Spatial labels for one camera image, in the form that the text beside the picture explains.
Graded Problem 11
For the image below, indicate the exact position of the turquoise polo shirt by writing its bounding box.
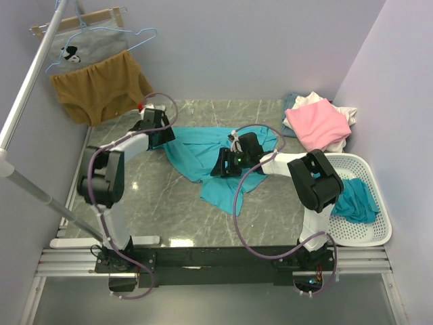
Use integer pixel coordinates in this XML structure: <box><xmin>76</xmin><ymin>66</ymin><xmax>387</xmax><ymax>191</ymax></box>
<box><xmin>163</xmin><ymin>126</ymin><xmax>280</xmax><ymax>217</ymax></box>

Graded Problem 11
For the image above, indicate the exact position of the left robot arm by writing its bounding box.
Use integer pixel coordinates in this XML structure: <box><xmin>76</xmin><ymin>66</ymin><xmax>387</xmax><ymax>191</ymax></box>
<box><xmin>76</xmin><ymin>104</ymin><xmax>175</xmax><ymax>254</ymax></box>

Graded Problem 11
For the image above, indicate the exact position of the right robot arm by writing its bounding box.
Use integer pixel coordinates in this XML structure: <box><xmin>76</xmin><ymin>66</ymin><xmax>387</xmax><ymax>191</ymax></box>
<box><xmin>210</xmin><ymin>132</ymin><xmax>344</xmax><ymax>260</ymax></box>

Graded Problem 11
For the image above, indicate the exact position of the brown mustard shirt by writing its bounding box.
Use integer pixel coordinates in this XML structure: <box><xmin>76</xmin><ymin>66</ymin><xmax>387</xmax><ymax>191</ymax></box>
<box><xmin>50</xmin><ymin>50</ymin><xmax>154</xmax><ymax>127</ymax></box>

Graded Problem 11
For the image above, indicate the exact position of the grey-blue folded shirt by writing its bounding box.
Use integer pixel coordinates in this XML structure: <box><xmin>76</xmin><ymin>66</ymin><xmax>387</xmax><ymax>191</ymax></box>
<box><xmin>281</xmin><ymin>93</ymin><xmax>298</xmax><ymax>138</ymax></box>

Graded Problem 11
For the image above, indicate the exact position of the cream white shirt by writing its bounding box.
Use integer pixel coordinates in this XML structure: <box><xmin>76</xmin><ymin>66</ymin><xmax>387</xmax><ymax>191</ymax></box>
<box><xmin>291</xmin><ymin>91</ymin><xmax>359</xmax><ymax>154</ymax></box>

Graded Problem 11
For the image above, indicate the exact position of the pink folded shirt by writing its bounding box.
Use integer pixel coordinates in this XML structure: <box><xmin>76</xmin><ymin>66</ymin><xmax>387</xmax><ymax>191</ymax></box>
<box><xmin>285</xmin><ymin>99</ymin><xmax>351</xmax><ymax>153</ymax></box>

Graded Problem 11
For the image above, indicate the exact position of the grey panda shirt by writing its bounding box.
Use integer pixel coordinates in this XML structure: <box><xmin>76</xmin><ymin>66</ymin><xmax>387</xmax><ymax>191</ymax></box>
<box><xmin>47</xmin><ymin>28</ymin><xmax>129</xmax><ymax>73</ymax></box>

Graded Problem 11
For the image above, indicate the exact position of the wooden clip hanger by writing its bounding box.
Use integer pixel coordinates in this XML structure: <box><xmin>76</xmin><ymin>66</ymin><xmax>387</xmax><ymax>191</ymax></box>
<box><xmin>29</xmin><ymin>7</ymin><xmax>127</xmax><ymax>41</ymax></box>

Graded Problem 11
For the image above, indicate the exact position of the black base beam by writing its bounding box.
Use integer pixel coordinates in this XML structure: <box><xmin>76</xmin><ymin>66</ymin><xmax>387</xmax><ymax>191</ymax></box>
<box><xmin>95</xmin><ymin>246</ymin><xmax>335</xmax><ymax>292</ymax></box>

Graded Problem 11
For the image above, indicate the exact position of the white laundry basket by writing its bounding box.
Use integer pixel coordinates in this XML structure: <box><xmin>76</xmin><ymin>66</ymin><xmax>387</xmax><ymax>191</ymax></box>
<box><xmin>327</xmin><ymin>153</ymin><xmax>392</xmax><ymax>247</ymax></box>

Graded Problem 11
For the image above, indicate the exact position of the teal shirt in basket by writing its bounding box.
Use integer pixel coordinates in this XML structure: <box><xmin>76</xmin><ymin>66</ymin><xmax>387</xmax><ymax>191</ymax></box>
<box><xmin>332</xmin><ymin>178</ymin><xmax>380</xmax><ymax>224</ymax></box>

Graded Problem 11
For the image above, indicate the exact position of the white clothes rack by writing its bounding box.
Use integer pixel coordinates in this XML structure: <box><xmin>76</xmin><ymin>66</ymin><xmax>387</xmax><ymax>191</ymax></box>
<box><xmin>0</xmin><ymin>0</ymin><xmax>166</xmax><ymax>249</ymax></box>

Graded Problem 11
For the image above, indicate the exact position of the light blue wire hanger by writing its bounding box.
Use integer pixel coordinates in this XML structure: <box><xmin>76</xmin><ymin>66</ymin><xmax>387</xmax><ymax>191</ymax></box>
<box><xmin>45</xmin><ymin>1</ymin><xmax>158</xmax><ymax>74</ymax></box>

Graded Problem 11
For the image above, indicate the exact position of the aluminium rail frame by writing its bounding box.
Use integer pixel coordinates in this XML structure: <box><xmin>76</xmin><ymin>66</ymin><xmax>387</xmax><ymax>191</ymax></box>
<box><xmin>35</xmin><ymin>246</ymin><xmax>393</xmax><ymax>278</ymax></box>

